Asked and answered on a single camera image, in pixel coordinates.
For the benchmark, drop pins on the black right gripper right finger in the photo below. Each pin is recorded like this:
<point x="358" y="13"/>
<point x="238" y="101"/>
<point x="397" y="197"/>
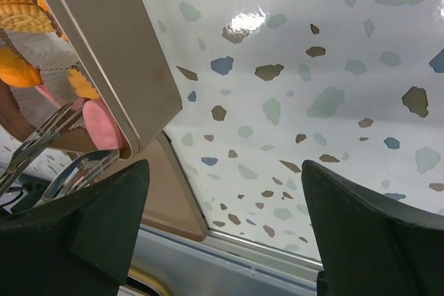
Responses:
<point x="369" y="243"/>

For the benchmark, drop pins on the gold tin lid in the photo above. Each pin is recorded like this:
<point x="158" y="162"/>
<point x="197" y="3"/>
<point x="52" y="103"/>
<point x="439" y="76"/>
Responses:
<point x="170" y="205"/>

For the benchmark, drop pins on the orange fish cookie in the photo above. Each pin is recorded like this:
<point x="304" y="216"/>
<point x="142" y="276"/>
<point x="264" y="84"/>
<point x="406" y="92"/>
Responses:
<point x="15" y="72"/>

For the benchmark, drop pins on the silver metal tongs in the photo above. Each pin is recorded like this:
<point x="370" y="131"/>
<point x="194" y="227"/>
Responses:
<point x="32" y="173"/>

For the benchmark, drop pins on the pink round cookie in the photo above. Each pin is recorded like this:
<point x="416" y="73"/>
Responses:
<point x="101" y="126"/>
<point x="45" y="93"/>

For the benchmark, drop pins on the gold cookie tin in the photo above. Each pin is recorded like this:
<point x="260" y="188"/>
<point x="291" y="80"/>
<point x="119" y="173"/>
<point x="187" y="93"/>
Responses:
<point x="114" y="44"/>

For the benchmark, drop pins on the orange maple leaf cookie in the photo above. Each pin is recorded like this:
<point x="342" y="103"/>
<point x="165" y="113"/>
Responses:
<point x="82" y="86"/>

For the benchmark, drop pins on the yellow sandwich cookie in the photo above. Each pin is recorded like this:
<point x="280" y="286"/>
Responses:
<point x="24" y="16"/>

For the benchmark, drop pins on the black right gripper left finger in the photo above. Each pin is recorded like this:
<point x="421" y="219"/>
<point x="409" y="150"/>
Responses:
<point x="81" y="244"/>

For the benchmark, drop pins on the aluminium front rail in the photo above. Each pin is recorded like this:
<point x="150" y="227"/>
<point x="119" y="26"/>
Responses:
<point x="222" y="265"/>

